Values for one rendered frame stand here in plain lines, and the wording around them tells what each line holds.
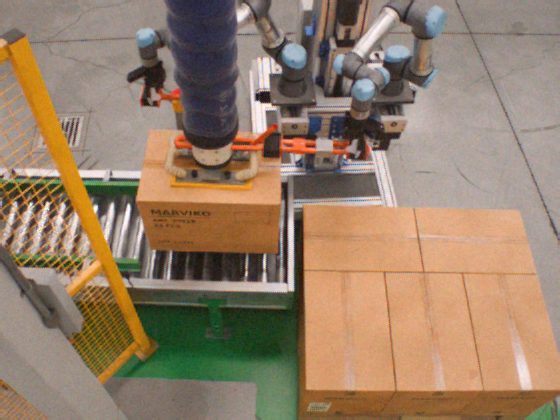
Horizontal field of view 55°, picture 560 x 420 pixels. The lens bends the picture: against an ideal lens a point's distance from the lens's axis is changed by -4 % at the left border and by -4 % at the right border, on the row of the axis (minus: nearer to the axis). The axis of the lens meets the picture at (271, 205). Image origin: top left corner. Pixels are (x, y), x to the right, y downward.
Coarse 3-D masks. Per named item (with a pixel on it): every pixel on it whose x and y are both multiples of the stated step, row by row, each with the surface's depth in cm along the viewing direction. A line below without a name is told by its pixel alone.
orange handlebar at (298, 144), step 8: (168, 96) 245; (176, 96) 245; (184, 136) 232; (176, 144) 230; (184, 144) 229; (288, 144) 232; (296, 144) 230; (304, 144) 231; (312, 144) 232; (336, 144) 232; (344, 144) 232; (296, 152) 230; (304, 152) 231; (312, 152) 230; (336, 152) 230; (344, 152) 229; (368, 152) 230
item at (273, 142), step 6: (270, 138) 231; (276, 138) 231; (282, 138) 230; (264, 144) 229; (270, 144) 229; (276, 144) 230; (282, 144) 228; (264, 150) 227; (270, 150) 227; (276, 150) 227; (282, 150) 228; (264, 156) 230; (270, 156) 230; (276, 156) 230
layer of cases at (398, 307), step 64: (320, 256) 279; (384, 256) 280; (448, 256) 280; (512, 256) 281; (320, 320) 259; (384, 320) 259; (448, 320) 260; (512, 320) 260; (320, 384) 241; (384, 384) 242; (448, 384) 242; (512, 384) 242
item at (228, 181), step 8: (184, 168) 237; (192, 168) 237; (200, 168) 238; (176, 176) 234; (192, 176) 233; (200, 176) 234; (224, 176) 234; (232, 176) 235; (176, 184) 232; (184, 184) 232; (192, 184) 233; (200, 184) 233; (208, 184) 233; (216, 184) 233; (224, 184) 233; (232, 184) 233; (240, 184) 233; (248, 184) 233
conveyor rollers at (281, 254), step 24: (0, 192) 296; (0, 216) 289; (24, 216) 287; (48, 216) 290; (0, 240) 278; (24, 240) 280; (72, 240) 280; (120, 240) 280; (144, 240) 283; (168, 264) 274; (192, 264) 274; (240, 264) 275; (264, 264) 275
